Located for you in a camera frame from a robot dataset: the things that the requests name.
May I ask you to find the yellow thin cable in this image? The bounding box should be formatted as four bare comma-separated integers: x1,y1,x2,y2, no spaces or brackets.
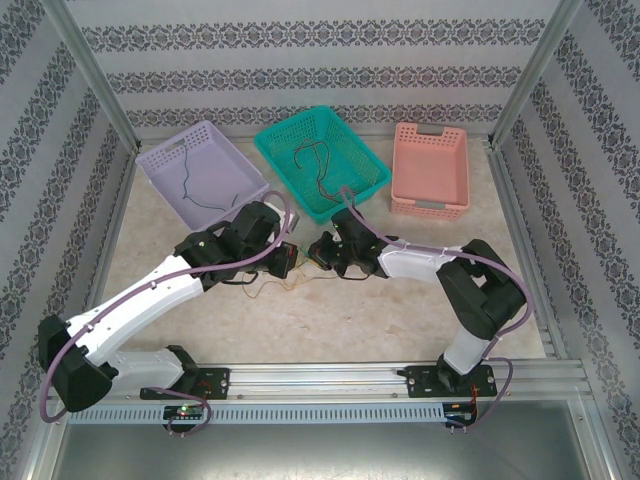
264,259,324,294

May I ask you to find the red thin cable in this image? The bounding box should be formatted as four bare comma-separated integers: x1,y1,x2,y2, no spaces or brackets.
292,141,351,201

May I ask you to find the blue thin cable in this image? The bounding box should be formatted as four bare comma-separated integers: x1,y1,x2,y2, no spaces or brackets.
180,144,204,207

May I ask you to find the purple plastic basket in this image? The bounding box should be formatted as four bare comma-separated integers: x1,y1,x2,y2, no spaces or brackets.
134,120,271,234

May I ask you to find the teal plastic basket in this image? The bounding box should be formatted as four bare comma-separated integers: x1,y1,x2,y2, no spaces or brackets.
253,104,393,227

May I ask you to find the pink plastic basket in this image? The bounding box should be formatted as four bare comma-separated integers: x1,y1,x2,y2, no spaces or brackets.
389,122,471,221

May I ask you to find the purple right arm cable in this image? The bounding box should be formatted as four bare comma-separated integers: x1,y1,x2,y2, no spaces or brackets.
339,186,531,431

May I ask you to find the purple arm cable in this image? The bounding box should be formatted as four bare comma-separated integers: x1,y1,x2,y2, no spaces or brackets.
39,191,295,435
339,186,531,431

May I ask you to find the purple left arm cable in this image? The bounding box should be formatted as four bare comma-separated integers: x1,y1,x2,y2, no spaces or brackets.
39,191,295,435

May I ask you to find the black right wrist loop cable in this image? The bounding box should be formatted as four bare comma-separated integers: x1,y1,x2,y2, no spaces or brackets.
335,267,384,282

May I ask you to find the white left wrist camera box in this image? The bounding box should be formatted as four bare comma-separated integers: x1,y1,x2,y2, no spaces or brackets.
263,196,300,234

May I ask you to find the aluminium mounting rail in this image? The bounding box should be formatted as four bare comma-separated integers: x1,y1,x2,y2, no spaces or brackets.
49,362,589,401

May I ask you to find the aluminium side rail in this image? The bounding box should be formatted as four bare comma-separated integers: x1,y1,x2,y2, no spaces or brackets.
487,139,571,361
67,142,144,366

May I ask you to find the grey slotted cable duct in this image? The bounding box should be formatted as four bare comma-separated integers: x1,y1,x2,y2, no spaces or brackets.
67,402,479,425

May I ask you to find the aluminium frame post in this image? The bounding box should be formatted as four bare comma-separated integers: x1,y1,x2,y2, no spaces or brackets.
487,0,584,146
42,0,142,151

